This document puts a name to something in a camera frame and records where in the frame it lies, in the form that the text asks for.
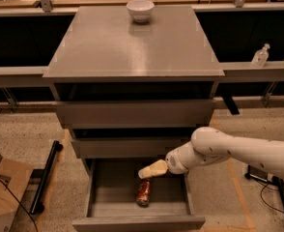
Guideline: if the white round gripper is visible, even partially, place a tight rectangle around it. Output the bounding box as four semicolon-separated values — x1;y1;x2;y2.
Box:
138;142;201;179

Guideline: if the red coke can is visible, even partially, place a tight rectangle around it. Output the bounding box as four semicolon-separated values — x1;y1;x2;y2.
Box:
135;179;151;207

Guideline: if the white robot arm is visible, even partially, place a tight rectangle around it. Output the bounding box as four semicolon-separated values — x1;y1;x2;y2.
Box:
138;127;284;179

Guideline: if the grey open bottom drawer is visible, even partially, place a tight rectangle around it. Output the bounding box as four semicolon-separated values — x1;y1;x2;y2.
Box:
72;158;205;232

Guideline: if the grey middle drawer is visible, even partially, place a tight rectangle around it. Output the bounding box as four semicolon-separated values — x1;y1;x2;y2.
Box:
71;138;188;159

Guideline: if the grey drawer cabinet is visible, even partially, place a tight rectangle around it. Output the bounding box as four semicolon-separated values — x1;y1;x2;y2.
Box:
43;5;226;176

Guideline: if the grey top drawer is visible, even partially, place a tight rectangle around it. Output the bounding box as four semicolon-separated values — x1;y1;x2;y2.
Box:
56;100;215;129

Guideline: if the small black floor device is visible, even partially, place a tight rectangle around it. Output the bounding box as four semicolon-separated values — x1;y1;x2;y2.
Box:
244;165;268;183

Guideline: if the black floor stand right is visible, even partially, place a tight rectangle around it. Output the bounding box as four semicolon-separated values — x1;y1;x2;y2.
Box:
271;176;284;208

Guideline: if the black metal floor bar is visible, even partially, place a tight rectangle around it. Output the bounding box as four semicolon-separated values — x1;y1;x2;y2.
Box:
30;140;63;215

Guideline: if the clear sanitizer pump bottle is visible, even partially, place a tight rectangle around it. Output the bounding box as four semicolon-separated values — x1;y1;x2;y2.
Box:
251;43;270;68

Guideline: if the brown cardboard box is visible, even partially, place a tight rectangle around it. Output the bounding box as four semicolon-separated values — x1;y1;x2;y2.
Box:
0;154;34;232

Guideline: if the white ceramic bowl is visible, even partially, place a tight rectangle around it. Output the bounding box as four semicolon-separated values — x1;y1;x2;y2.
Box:
127;0;155;22

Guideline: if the black cable right floor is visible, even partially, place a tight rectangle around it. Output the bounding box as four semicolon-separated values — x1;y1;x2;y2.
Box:
259;181;284;215

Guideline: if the grey metal shelf rail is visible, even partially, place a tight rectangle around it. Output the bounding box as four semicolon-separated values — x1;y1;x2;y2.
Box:
0;61;284;88

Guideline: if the black cable on box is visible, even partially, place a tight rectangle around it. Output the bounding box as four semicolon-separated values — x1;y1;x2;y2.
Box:
0;170;40;232

